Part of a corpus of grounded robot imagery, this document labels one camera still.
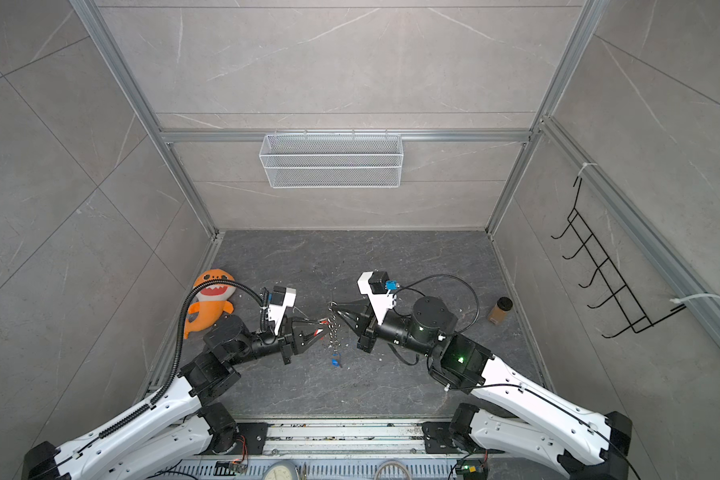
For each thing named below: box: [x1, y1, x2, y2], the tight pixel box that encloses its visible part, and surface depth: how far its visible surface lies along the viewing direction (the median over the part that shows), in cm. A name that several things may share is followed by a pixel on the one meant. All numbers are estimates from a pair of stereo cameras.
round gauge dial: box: [262, 460, 298, 480], surface depth 67 cm
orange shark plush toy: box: [184, 268, 236, 339], surface depth 95 cm
